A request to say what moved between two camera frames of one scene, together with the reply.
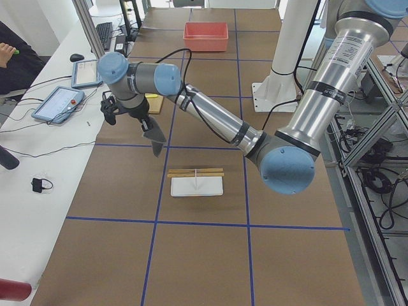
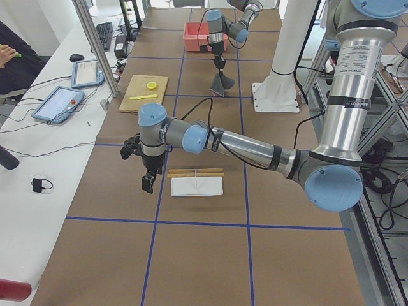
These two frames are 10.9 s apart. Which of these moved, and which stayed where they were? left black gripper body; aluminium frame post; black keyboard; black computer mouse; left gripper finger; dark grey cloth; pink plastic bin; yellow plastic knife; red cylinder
Moved: left black gripper body; left gripper finger; dark grey cloth
Stayed: aluminium frame post; red cylinder; yellow plastic knife; black computer mouse; pink plastic bin; black keyboard
